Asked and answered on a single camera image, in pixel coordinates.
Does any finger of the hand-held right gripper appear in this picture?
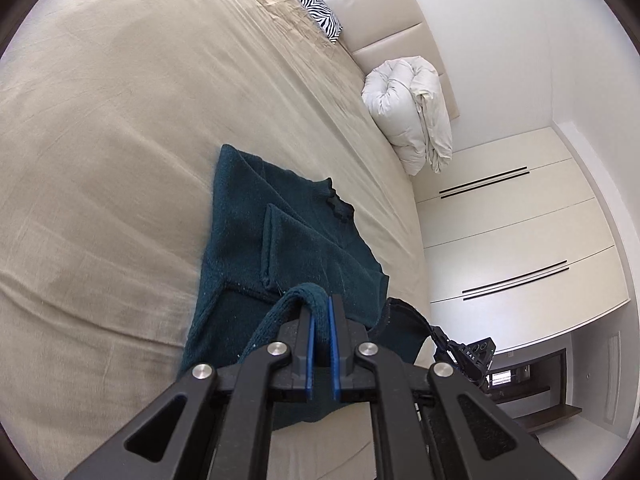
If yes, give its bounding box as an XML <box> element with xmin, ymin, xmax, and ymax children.
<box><xmin>429</xmin><ymin>326</ymin><xmax>458</xmax><ymax>361</ymax></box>

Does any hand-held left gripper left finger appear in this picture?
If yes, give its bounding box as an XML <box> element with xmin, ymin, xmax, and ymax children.
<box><xmin>65</xmin><ymin>305</ymin><xmax>318</xmax><ymax>480</ymax></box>

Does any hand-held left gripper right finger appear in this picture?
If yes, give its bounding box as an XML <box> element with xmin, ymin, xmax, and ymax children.
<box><xmin>327</xmin><ymin>295</ymin><xmax>573</xmax><ymax>480</ymax></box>

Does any dark teal knit sweater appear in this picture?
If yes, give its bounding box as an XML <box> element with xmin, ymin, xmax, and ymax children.
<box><xmin>177</xmin><ymin>144</ymin><xmax>433</xmax><ymax>433</ymax></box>

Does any dark wooden desk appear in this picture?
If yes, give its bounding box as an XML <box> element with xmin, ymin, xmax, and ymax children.
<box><xmin>487</xmin><ymin>349</ymin><xmax>583</xmax><ymax>433</ymax></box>

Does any white wardrobe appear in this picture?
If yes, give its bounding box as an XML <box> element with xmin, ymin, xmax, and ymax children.
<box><xmin>412</xmin><ymin>127</ymin><xmax>631</xmax><ymax>361</ymax></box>

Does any folded white duvet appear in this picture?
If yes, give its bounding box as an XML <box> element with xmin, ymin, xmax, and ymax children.
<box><xmin>361</xmin><ymin>57</ymin><xmax>453</xmax><ymax>177</ymax></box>

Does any bed with beige sheet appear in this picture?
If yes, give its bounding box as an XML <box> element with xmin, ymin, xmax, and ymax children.
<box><xmin>0</xmin><ymin>0</ymin><xmax>436</xmax><ymax>480</ymax></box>

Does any cream padded headboard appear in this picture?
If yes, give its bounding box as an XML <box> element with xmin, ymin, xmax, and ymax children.
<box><xmin>312</xmin><ymin>0</ymin><xmax>461</xmax><ymax>123</ymax></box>

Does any zebra print pillow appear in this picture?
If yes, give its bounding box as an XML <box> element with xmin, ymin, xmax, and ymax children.
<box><xmin>267</xmin><ymin>0</ymin><xmax>343</xmax><ymax>43</ymax></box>

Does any black wardrobe handle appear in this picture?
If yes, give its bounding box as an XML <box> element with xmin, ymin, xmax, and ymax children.
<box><xmin>462</xmin><ymin>260</ymin><xmax>568</xmax><ymax>294</ymax></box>
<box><xmin>438</xmin><ymin>166</ymin><xmax>527</xmax><ymax>194</ymax></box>
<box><xmin>463</xmin><ymin>266</ymin><xmax>570</xmax><ymax>302</ymax></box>
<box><xmin>442</xmin><ymin>171</ymin><xmax>530</xmax><ymax>198</ymax></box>

